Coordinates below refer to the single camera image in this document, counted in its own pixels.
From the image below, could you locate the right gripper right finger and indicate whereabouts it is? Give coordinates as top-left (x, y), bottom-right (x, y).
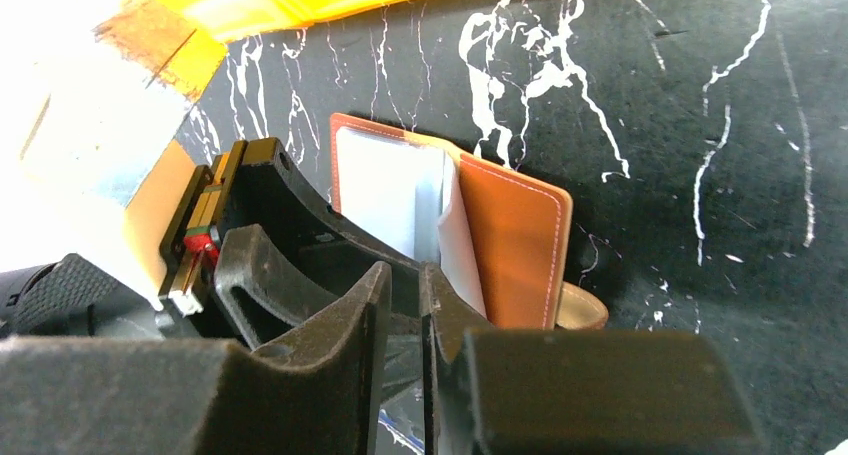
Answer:
top-left (420, 264), bottom-right (762, 454)

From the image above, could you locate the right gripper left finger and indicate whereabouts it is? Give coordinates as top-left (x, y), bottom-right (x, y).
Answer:
top-left (1, 262), bottom-right (392, 454)

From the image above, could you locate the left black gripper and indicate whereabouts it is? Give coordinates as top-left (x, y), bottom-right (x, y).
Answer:
top-left (1, 139), bottom-right (419, 350)

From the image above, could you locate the brown leather card holder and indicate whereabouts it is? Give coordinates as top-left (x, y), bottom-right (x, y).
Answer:
top-left (330, 113), bottom-right (609, 330)

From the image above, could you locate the yellow three-compartment bin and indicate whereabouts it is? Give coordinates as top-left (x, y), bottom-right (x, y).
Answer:
top-left (109, 0), bottom-right (541, 102)

